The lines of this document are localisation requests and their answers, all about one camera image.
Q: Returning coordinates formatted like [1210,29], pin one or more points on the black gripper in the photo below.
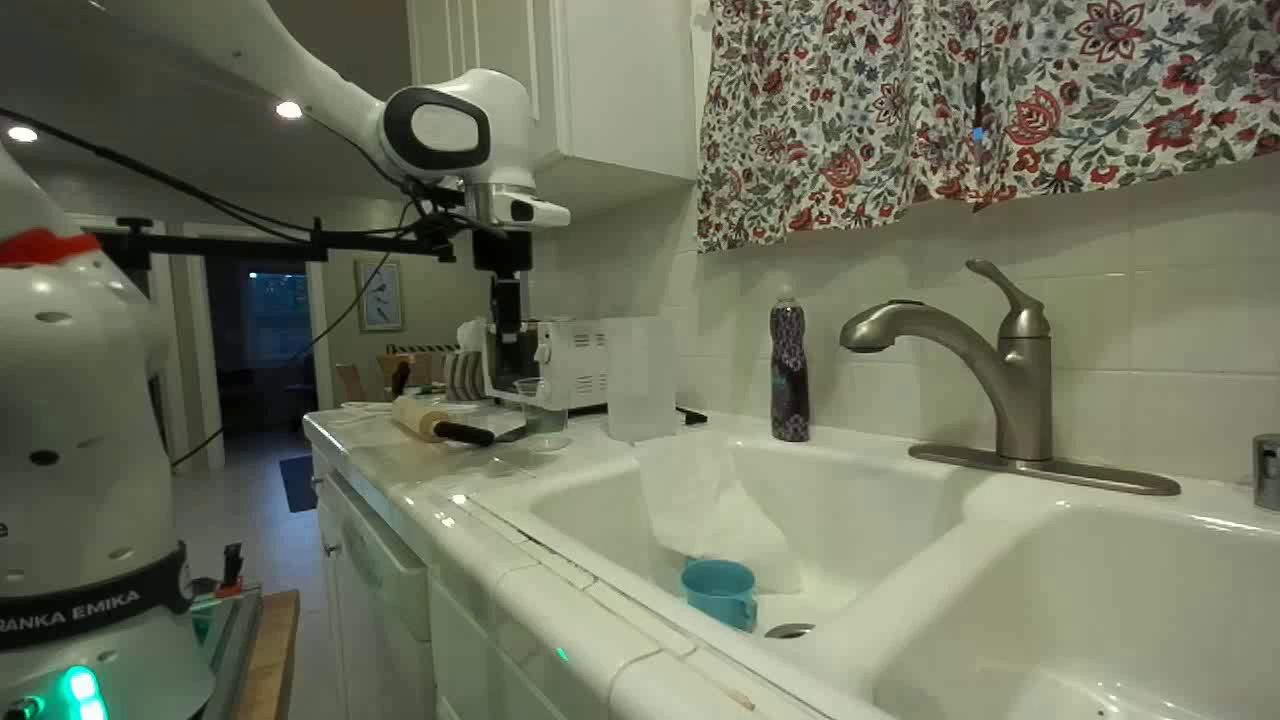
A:
[501,252]

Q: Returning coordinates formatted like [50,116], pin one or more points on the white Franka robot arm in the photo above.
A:
[81,440]

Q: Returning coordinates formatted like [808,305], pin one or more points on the brushed nickel faucet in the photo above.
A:
[1023,403]

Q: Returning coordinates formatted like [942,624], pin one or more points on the white coffee maker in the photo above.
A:
[571,362]

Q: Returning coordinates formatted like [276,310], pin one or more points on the brown wooden rack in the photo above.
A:
[417,367]

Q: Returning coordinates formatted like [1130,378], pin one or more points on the clear plastic pitcher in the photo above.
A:
[641,380]

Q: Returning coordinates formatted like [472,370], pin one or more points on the white plastic bag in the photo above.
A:
[701,501]

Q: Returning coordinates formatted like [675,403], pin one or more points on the blue rug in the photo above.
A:
[299,481]

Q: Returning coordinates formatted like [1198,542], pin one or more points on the white base cabinet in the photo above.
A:
[387,587]

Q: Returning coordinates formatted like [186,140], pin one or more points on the dark purple soap bottle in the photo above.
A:
[788,373]

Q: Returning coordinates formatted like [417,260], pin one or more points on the blue cup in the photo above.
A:
[722,588]

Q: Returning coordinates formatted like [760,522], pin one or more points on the round ceiling light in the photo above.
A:
[22,133]
[290,108]

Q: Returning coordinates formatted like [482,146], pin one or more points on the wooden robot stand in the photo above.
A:
[270,663]

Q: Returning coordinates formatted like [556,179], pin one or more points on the metal sink drain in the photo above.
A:
[788,631]

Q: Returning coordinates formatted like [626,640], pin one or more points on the white double sink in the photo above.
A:
[933,560]

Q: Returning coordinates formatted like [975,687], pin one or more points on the floral curtain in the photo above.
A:
[1067,94]

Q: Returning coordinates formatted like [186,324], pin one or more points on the chrome sink fitting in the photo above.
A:
[1269,469]

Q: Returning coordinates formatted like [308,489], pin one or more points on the framed wall picture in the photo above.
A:
[381,297]

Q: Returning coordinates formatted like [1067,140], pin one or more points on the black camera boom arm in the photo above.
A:
[264,240]

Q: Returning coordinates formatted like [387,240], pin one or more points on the white wall cabinet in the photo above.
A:
[613,82]

